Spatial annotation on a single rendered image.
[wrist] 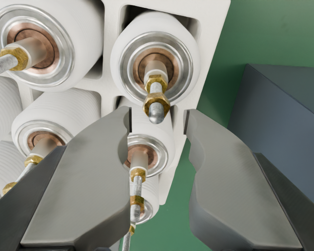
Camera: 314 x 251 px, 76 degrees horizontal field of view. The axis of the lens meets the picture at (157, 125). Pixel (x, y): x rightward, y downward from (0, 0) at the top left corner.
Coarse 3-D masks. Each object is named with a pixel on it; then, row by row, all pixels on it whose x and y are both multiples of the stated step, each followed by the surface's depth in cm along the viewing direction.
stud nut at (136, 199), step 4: (132, 196) 21; (136, 196) 20; (140, 196) 21; (132, 200) 20; (136, 200) 20; (140, 200) 20; (132, 204) 20; (140, 204) 20; (144, 204) 21; (144, 208) 21
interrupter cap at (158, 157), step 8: (128, 136) 25; (136, 136) 25; (144, 136) 25; (152, 136) 25; (128, 144) 25; (136, 144) 25; (144, 144) 25; (152, 144) 25; (160, 144) 25; (128, 152) 26; (152, 152) 26; (160, 152) 26; (128, 160) 27; (152, 160) 27; (160, 160) 27; (128, 168) 28; (152, 168) 28; (160, 168) 28; (152, 176) 28
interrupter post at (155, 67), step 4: (156, 60) 20; (148, 64) 20; (152, 64) 19; (156, 64) 19; (160, 64) 19; (148, 68) 19; (152, 68) 18; (156, 68) 18; (160, 68) 18; (164, 68) 19; (148, 72) 18; (152, 72) 18; (156, 72) 18; (160, 72) 18; (164, 72) 18; (148, 76) 18; (164, 76) 18; (144, 80) 18
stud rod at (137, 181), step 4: (136, 176) 23; (140, 176) 23; (136, 180) 23; (140, 180) 23; (136, 184) 22; (140, 184) 22; (136, 188) 22; (140, 188) 22; (136, 192) 22; (140, 192) 22; (136, 204) 20; (132, 208) 20; (136, 208) 20; (140, 208) 20; (132, 212) 20; (136, 212) 20; (132, 216) 19; (136, 216) 19; (132, 220) 19; (136, 220) 19
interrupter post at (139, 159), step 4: (136, 152) 26; (140, 152) 26; (144, 152) 26; (132, 156) 26; (136, 156) 25; (140, 156) 25; (144, 156) 26; (132, 160) 25; (136, 160) 25; (140, 160) 25; (144, 160) 25; (132, 164) 25; (136, 164) 24; (140, 164) 24; (144, 164) 24; (132, 168) 24; (136, 168) 24; (140, 168) 24; (144, 168) 24
